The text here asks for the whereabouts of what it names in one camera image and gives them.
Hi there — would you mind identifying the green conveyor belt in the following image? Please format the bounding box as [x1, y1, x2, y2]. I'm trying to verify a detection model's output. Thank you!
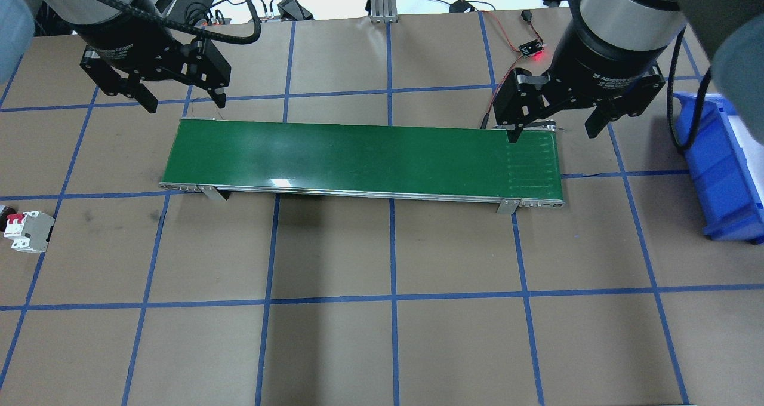
[159, 118, 565, 213]

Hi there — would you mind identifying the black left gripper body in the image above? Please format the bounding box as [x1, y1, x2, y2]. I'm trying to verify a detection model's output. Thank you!
[80, 0, 231, 96]

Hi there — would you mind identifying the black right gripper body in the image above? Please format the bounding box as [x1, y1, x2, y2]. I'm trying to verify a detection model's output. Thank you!
[497, 21, 666, 126]

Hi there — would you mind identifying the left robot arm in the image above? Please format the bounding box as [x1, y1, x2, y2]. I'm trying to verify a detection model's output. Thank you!
[2, 0, 231, 113]

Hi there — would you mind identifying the black power adapter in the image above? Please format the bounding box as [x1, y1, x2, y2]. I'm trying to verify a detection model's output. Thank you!
[276, 0, 315, 21]

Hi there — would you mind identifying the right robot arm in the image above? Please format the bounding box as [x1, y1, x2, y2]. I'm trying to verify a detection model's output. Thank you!
[493, 0, 762, 144]

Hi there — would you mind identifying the blue plastic bin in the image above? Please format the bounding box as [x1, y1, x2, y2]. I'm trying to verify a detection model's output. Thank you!
[684, 93, 763, 245]

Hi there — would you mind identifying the sensor module with red LED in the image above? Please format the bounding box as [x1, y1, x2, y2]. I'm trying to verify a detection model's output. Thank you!
[518, 39, 545, 58]

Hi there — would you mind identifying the white red circuit breaker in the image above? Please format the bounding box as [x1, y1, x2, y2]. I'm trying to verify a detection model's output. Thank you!
[3, 211, 55, 253]

